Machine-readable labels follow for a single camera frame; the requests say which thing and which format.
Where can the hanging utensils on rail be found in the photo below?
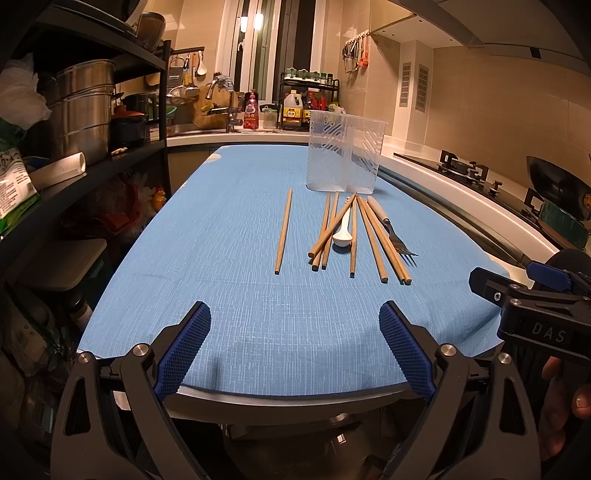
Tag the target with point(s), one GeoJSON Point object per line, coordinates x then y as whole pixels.
{"type": "Point", "coordinates": [355, 53]}

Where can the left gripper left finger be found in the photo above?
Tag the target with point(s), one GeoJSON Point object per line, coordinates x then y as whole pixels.
{"type": "Point", "coordinates": [112, 423]}

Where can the red dish soap bottle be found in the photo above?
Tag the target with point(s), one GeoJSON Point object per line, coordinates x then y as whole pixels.
{"type": "Point", "coordinates": [251, 119]}

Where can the green ceramic bowl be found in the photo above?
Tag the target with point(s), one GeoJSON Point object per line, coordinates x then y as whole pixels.
{"type": "Point", "coordinates": [562, 227]}

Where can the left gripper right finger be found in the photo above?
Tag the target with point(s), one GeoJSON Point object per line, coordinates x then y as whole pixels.
{"type": "Point", "coordinates": [477, 422]}

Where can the fork with pale handle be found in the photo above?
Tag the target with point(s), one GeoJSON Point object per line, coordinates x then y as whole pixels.
{"type": "Point", "coordinates": [397, 242]}

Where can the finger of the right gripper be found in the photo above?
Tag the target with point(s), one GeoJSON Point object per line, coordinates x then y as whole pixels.
{"type": "Point", "coordinates": [500, 290]}
{"type": "Point", "coordinates": [560, 280]}

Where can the wooden cutting board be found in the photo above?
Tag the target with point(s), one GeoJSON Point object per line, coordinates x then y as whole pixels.
{"type": "Point", "coordinates": [198, 116]}

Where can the window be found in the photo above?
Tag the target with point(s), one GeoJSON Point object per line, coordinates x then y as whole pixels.
{"type": "Point", "coordinates": [259, 40]}

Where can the black gas stove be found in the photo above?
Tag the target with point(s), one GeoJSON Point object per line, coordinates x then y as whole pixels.
{"type": "Point", "coordinates": [479, 178]}

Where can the clear plastic utensil holder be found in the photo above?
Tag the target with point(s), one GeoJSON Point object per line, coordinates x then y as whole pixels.
{"type": "Point", "coordinates": [343, 152]}

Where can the stacked steel pots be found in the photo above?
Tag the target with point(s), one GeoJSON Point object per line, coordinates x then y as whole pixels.
{"type": "Point", "coordinates": [80, 104]}

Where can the black condiment rack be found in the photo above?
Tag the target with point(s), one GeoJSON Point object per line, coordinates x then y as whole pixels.
{"type": "Point", "coordinates": [318, 90]}

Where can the white hanging ladle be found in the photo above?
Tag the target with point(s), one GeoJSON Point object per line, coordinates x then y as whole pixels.
{"type": "Point", "coordinates": [200, 69]}

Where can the person right hand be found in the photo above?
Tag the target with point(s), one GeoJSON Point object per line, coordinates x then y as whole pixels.
{"type": "Point", "coordinates": [566, 395]}

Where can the range hood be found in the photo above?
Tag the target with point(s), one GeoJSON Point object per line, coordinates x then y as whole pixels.
{"type": "Point", "coordinates": [520, 29]}

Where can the yellow oil jug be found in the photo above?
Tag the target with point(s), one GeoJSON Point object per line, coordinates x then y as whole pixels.
{"type": "Point", "coordinates": [292, 110]}

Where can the wooden chopstick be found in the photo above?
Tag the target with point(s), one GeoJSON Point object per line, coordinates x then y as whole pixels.
{"type": "Point", "coordinates": [392, 254]}
{"type": "Point", "coordinates": [327, 246]}
{"type": "Point", "coordinates": [283, 233]}
{"type": "Point", "coordinates": [394, 257]}
{"type": "Point", "coordinates": [373, 243]}
{"type": "Point", "coordinates": [354, 225]}
{"type": "Point", "coordinates": [325, 221]}

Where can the orange pot lid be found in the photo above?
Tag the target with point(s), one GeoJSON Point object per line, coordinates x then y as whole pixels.
{"type": "Point", "coordinates": [121, 112]}

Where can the blue table cloth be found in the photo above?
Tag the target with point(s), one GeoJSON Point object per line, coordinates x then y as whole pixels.
{"type": "Point", "coordinates": [299, 333]}

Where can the wooden chopstick crossing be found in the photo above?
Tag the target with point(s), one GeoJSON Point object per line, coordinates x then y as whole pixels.
{"type": "Point", "coordinates": [319, 245]}

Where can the metal box grater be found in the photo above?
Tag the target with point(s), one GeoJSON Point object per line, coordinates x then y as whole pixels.
{"type": "Point", "coordinates": [175, 72]}

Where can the glass jar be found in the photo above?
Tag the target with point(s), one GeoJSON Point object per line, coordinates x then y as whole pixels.
{"type": "Point", "coordinates": [268, 116]}

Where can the white paper roll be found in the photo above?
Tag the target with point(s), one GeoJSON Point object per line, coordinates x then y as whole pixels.
{"type": "Point", "coordinates": [61, 170]}

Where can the white ceramic spoon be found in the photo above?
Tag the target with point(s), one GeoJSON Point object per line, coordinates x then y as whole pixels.
{"type": "Point", "coordinates": [342, 238]}

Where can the chrome kitchen faucet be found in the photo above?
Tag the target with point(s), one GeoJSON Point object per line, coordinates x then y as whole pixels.
{"type": "Point", "coordinates": [221, 104]}

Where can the black storage shelf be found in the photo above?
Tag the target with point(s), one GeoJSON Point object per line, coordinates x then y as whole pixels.
{"type": "Point", "coordinates": [55, 35]}

